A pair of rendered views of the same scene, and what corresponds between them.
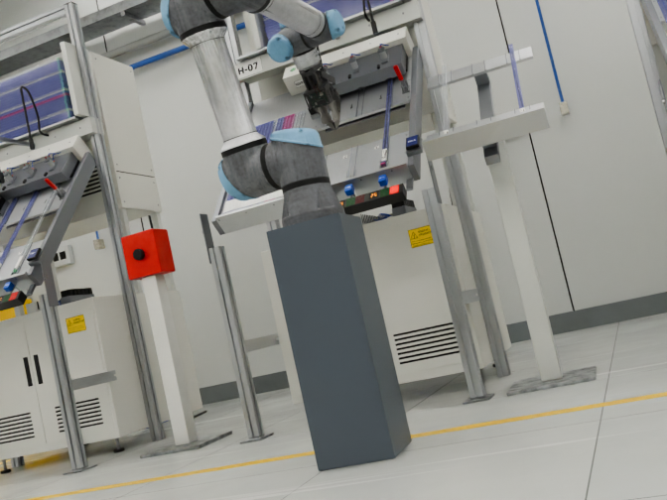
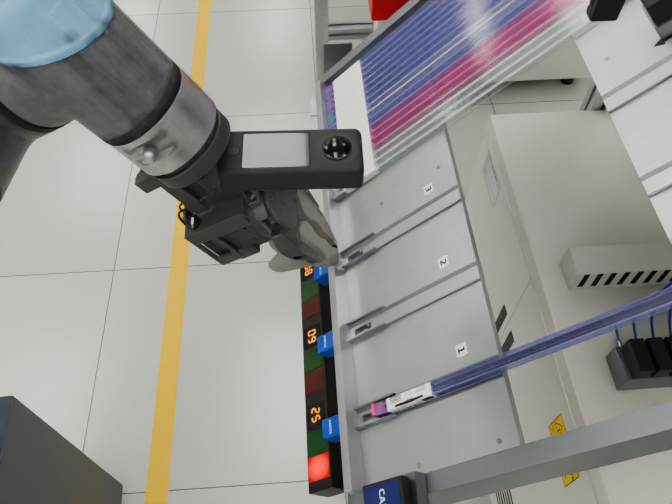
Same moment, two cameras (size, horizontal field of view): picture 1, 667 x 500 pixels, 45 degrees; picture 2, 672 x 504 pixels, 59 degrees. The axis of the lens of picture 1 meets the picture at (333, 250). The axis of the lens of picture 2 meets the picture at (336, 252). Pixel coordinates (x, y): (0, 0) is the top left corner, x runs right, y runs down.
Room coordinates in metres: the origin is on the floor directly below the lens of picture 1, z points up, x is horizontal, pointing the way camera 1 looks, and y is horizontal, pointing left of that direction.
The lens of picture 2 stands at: (2.30, -0.40, 1.39)
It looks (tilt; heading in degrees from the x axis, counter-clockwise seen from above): 56 degrees down; 66
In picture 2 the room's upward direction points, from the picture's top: straight up
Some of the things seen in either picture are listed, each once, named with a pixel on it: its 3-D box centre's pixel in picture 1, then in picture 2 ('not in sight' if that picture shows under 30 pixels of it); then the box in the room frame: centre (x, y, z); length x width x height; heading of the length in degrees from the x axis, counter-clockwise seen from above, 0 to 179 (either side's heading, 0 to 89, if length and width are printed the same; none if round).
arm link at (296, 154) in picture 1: (297, 157); not in sight; (1.89, 0.04, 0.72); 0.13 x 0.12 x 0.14; 62
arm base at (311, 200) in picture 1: (310, 203); not in sight; (1.88, 0.03, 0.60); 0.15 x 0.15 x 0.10
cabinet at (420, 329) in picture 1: (394, 310); (652, 344); (3.09, -0.18, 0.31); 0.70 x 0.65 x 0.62; 70
